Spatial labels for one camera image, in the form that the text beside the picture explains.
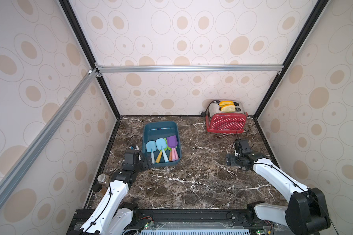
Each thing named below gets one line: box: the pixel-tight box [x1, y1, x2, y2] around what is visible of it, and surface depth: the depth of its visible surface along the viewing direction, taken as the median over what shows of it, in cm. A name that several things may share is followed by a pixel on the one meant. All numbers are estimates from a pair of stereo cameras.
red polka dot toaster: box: [205, 99, 249, 134], surface depth 102 cm
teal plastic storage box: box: [142, 120, 182, 167], surface depth 102 cm
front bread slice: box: [220, 104, 236, 113], surface depth 100 cm
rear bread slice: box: [219, 100, 234, 107], surface depth 102 cm
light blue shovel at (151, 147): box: [145, 140, 158, 165], surface depth 101 cm
